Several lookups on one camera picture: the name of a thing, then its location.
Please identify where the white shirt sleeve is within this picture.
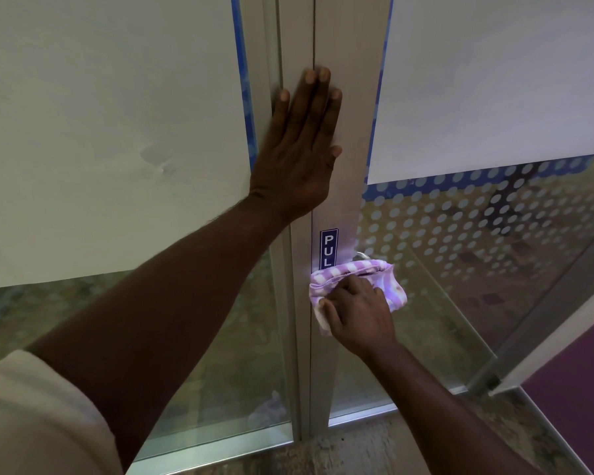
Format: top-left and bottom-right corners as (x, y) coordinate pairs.
(0, 348), (124, 475)

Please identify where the blue door sign sticker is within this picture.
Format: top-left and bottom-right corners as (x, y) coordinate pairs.
(320, 228), (339, 270)

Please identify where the dotted glass door aluminium frame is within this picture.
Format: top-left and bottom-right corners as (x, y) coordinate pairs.
(313, 0), (594, 427)

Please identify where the person's left forearm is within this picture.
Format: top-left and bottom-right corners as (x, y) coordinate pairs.
(25, 194), (298, 471)

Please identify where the large white paper sheet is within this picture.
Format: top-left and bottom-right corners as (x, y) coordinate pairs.
(366, 0), (594, 186)
(0, 0), (252, 290)

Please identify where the person's left hand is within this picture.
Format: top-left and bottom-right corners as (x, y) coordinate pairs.
(247, 67), (343, 225)

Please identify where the person's right hand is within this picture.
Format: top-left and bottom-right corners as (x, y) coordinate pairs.
(318, 274), (399, 361)

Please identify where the purple white striped cloth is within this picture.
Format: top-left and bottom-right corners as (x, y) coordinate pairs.
(309, 259), (408, 337)

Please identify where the person's right forearm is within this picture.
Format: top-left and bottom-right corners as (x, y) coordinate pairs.
(361, 340), (545, 475)

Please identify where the plain glass door aluminium frame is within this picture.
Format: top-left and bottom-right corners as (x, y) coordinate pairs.
(0, 0), (315, 475)

